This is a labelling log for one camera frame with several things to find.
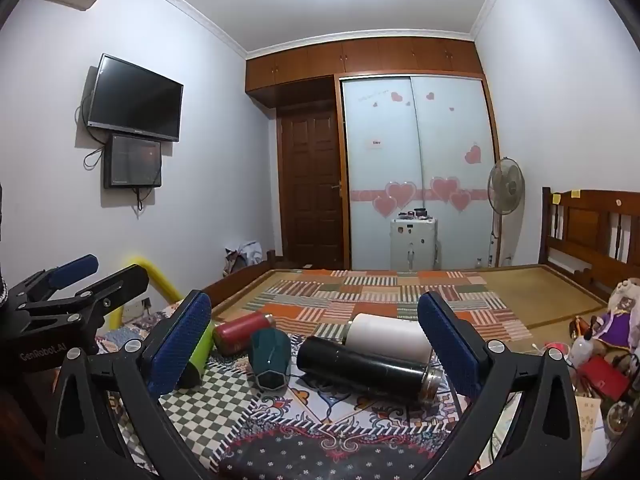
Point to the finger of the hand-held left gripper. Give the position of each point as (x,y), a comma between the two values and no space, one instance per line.
(112,287)
(74,269)

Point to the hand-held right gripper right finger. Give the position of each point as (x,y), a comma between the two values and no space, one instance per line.
(450,347)

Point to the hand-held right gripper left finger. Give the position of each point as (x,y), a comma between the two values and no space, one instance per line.
(176,347)

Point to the white cup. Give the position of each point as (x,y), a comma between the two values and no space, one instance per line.
(390,337)

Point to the yellow foam tube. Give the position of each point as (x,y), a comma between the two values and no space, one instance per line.
(162,280)

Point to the red thermos bottle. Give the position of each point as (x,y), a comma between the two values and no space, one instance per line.
(240,334)

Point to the striped patchwork blanket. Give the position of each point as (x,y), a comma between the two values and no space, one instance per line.
(380,295)

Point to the wooden bed footboard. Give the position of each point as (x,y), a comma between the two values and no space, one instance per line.
(235,282)

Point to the black thermos flask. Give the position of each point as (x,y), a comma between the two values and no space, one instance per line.
(360,366)

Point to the small white cabinet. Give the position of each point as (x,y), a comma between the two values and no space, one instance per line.
(414,245)

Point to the pile of clothes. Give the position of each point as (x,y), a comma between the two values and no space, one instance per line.
(245,256)

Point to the floral checked quilt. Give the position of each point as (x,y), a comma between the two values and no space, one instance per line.
(280,420)

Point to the clear spray bottle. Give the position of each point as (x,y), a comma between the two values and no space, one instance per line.
(582,350)

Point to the red box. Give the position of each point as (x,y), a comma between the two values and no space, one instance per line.
(602,377)

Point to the white paper box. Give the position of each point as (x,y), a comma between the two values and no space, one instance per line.
(595,430)

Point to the standing electric fan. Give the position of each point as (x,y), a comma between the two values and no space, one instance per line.
(506,187)

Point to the doll in purple dress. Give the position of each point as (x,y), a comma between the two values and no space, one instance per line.
(620,320)

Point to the wooden bed headboard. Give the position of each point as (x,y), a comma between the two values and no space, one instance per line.
(590,235)

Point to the round glass jar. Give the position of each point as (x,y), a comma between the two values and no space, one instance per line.
(621,419)

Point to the wooden wardrobe with sliding doors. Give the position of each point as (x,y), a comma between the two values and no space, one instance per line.
(415,160)

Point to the brown wooden door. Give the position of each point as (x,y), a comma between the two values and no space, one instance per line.
(310,190)

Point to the small black wall monitor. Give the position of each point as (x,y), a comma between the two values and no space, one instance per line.
(133,161)

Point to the black wall television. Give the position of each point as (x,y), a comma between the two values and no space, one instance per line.
(136,96)

